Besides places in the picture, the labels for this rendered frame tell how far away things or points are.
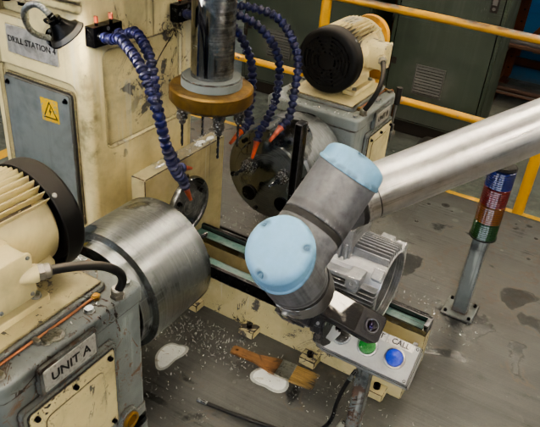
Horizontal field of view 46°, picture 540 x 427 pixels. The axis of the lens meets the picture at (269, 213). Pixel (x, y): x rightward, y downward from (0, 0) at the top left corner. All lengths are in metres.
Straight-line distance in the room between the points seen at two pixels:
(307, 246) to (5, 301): 0.40
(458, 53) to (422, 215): 2.44
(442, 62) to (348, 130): 2.72
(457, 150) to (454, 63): 3.39
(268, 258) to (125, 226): 0.47
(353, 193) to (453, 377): 0.78
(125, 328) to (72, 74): 0.55
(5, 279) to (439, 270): 1.25
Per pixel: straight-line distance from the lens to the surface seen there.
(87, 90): 1.36
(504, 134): 1.06
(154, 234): 1.19
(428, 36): 4.41
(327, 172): 0.81
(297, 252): 0.77
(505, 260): 1.95
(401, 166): 0.98
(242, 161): 1.66
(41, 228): 0.96
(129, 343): 1.12
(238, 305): 1.50
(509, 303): 1.78
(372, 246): 1.29
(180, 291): 1.20
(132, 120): 1.50
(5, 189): 0.95
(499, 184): 1.48
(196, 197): 1.55
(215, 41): 1.29
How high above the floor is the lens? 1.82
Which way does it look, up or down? 32 degrees down
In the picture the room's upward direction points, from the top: 5 degrees clockwise
